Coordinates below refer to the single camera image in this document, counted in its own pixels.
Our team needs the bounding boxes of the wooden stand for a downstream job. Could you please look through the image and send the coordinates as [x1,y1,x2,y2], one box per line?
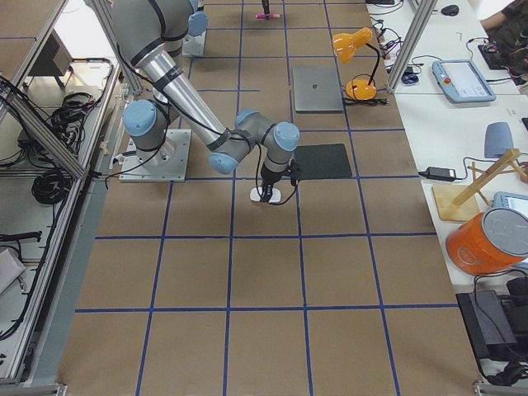
[431,148,526,222]

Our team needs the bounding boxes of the aluminium frame post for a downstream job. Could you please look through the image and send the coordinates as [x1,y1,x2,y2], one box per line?
[386,0,437,93]

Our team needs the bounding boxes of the black mousepad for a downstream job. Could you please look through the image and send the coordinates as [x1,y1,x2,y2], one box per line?
[295,144,352,181]

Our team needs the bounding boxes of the grey mouse pad rest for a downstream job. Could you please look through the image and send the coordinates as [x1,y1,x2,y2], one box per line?
[483,121,513,158]

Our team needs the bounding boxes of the orange bucket with lid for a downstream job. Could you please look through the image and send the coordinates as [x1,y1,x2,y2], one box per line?
[445,208,527,276]

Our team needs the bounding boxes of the orange desk lamp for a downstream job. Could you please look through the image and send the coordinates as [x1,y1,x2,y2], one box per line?
[332,27,389,106]

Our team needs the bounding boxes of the white computer mouse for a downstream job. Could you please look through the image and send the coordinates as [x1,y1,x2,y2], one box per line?
[250,187,281,205]

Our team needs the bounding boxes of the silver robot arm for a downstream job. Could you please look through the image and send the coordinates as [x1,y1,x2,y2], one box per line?
[110,1,300,205]

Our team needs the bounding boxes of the silver laptop notebook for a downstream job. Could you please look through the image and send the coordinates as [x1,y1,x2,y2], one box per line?
[292,65,343,113]

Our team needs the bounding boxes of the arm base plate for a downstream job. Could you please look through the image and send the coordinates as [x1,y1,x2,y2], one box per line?
[181,31,206,58]
[118,129,192,182]

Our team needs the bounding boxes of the pink pen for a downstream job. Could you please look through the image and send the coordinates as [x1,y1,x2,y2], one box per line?
[255,13,281,20]

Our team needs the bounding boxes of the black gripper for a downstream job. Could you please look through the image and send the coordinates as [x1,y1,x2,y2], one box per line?
[259,161,302,203]

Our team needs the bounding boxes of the black power adapter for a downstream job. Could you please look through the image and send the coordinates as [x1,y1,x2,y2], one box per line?
[418,167,458,182]

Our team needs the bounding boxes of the blue teach pendant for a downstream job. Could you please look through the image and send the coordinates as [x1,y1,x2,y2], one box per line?
[431,59,496,103]

